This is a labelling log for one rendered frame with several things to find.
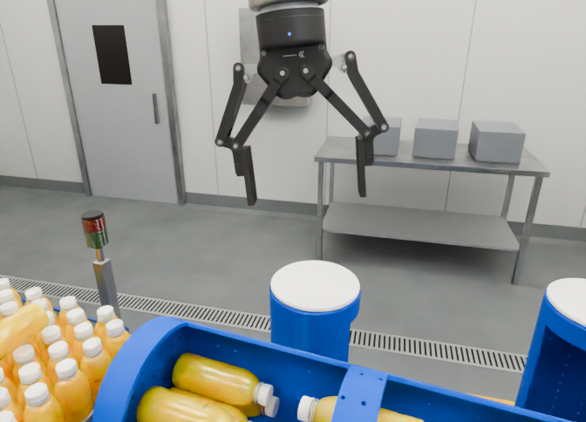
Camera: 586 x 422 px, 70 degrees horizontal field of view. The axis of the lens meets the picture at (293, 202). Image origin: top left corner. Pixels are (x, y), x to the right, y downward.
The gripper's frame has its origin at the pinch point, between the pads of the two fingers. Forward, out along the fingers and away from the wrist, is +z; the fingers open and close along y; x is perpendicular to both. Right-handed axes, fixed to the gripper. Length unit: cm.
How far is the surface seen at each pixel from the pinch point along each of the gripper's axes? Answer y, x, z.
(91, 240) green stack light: 69, -62, 28
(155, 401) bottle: 31, -9, 40
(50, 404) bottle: 56, -15, 45
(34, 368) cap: 62, -20, 40
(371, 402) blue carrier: -6.9, -3.0, 35.4
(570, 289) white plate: -73, -69, 57
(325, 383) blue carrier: 1, -21, 47
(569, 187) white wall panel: -209, -316, 105
